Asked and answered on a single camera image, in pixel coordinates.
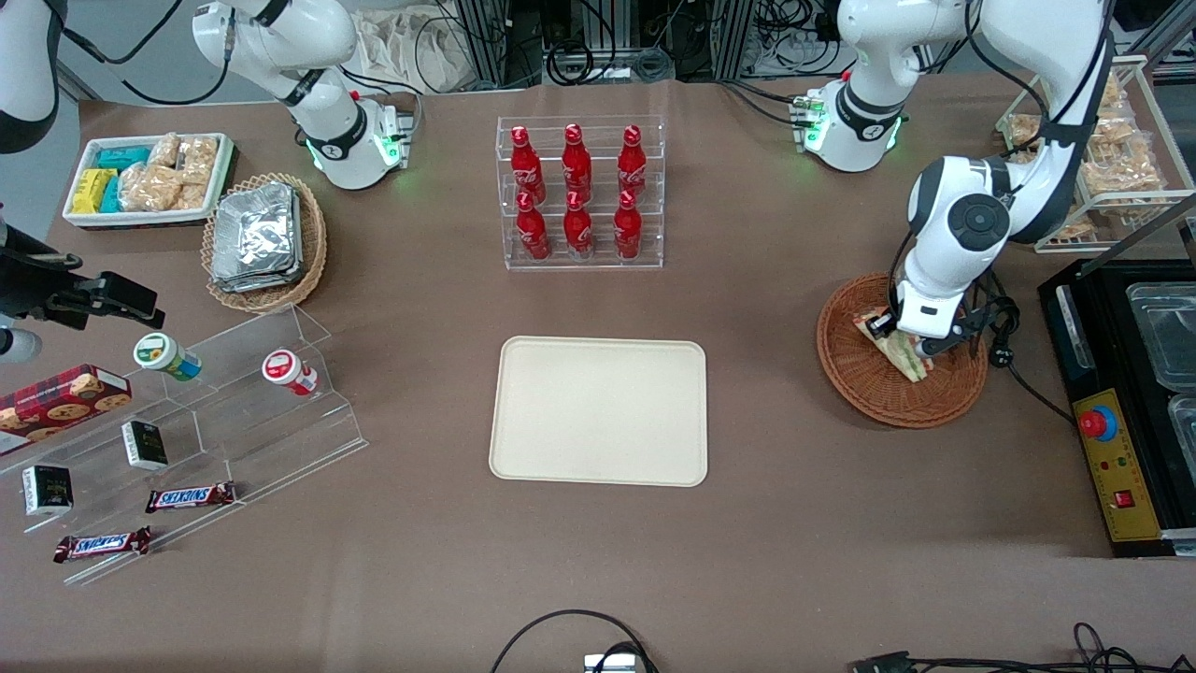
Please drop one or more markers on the clear acrylic bottle rack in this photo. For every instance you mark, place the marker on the clear acrylic bottle rack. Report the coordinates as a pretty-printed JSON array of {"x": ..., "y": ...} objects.
[{"x": 654, "y": 140}]

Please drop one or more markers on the beige cloth bag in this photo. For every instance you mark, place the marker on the beige cloth bag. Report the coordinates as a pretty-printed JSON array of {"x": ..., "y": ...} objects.
[{"x": 411, "y": 51}]

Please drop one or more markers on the black box with yellow panel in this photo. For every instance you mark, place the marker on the black box with yellow panel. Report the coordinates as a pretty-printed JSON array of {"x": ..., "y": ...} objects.
[{"x": 1117, "y": 467}]

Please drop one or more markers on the large clear plastic container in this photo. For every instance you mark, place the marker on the large clear plastic container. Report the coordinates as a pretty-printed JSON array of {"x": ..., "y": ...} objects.
[{"x": 1168, "y": 336}]

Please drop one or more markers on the small clear plastic container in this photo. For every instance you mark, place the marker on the small clear plastic container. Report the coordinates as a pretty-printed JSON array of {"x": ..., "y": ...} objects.
[{"x": 1185, "y": 425}]

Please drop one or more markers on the tan oval wicker basket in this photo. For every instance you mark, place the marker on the tan oval wicker basket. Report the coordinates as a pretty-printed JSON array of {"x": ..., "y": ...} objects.
[{"x": 313, "y": 252}]

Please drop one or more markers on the triangular sandwich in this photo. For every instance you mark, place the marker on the triangular sandwich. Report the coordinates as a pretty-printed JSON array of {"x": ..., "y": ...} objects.
[{"x": 899, "y": 354}]

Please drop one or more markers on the brown round wicker basket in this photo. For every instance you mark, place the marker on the brown round wicker basket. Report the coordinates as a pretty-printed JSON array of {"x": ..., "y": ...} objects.
[{"x": 869, "y": 393}]

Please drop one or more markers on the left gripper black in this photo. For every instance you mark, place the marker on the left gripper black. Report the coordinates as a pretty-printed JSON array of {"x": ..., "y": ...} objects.
[{"x": 881, "y": 324}]

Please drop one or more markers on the rice cracker snack bag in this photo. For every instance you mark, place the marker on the rice cracker snack bag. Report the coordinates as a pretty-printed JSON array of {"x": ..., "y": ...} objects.
[
  {"x": 1026, "y": 131},
  {"x": 1112, "y": 95},
  {"x": 1121, "y": 168},
  {"x": 1070, "y": 228}
]

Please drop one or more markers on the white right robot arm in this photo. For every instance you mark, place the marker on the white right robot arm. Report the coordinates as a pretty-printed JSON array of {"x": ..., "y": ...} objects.
[{"x": 280, "y": 47}]

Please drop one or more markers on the silver foil pack stack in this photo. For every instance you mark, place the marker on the silver foil pack stack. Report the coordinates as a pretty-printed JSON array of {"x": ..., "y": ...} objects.
[{"x": 257, "y": 238}]

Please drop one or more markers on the dark grey metal bar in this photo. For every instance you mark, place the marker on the dark grey metal bar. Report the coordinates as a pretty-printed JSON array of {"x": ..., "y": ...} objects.
[{"x": 1140, "y": 239}]

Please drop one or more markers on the yellow snack pack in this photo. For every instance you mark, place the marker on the yellow snack pack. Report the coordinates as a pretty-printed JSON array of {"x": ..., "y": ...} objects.
[{"x": 92, "y": 192}]

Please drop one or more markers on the teal snack pack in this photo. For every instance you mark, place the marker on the teal snack pack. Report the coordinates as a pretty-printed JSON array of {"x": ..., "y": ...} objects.
[
  {"x": 111, "y": 194},
  {"x": 121, "y": 157}
]

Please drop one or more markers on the clear rice cracker bag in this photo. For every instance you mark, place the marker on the clear rice cracker bag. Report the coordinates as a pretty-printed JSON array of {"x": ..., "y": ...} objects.
[
  {"x": 164, "y": 150},
  {"x": 191, "y": 196},
  {"x": 148, "y": 187},
  {"x": 198, "y": 159}
]

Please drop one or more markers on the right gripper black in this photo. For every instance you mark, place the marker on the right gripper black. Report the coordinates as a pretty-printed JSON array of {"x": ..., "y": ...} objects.
[{"x": 28, "y": 283}]

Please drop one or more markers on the red cola bottle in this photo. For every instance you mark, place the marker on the red cola bottle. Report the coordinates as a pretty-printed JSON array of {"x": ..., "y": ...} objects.
[
  {"x": 578, "y": 232},
  {"x": 633, "y": 161},
  {"x": 628, "y": 232},
  {"x": 576, "y": 161},
  {"x": 533, "y": 234},
  {"x": 526, "y": 164}
]

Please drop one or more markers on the brown Snickers bar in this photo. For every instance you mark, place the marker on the brown Snickers bar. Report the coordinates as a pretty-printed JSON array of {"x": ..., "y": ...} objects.
[
  {"x": 192, "y": 497},
  {"x": 103, "y": 544}
]

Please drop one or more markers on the green lid yogurt cup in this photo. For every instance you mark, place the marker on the green lid yogurt cup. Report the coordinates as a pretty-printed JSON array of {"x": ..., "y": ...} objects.
[{"x": 161, "y": 353}]

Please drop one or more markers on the aluminium frame post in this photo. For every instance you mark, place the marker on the aluminium frame post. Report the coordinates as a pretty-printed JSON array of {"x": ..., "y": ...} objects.
[
  {"x": 733, "y": 37},
  {"x": 486, "y": 42}
]

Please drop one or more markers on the cream rectangular plastic tray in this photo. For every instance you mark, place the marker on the cream rectangular plastic tray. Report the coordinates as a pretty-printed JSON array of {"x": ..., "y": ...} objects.
[{"x": 598, "y": 411}]

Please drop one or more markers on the white rectangular snack tray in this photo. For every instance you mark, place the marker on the white rectangular snack tray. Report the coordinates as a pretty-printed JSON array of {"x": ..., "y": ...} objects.
[{"x": 140, "y": 220}]

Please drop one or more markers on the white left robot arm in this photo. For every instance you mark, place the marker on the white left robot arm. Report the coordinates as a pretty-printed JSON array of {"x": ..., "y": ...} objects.
[{"x": 972, "y": 224}]

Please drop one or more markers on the red lid yogurt cup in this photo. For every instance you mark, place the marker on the red lid yogurt cup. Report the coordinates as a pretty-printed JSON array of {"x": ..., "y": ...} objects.
[{"x": 285, "y": 369}]

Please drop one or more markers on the small black white box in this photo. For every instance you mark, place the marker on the small black white box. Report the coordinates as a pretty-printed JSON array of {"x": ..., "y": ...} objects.
[
  {"x": 145, "y": 445},
  {"x": 47, "y": 490}
]

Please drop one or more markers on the red tartan cookie box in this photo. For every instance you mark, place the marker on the red tartan cookie box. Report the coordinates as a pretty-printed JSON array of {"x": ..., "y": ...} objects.
[{"x": 56, "y": 402}]

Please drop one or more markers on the clear acrylic stepped display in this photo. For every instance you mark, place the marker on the clear acrylic stepped display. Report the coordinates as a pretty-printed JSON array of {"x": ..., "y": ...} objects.
[{"x": 252, "y": 439}]

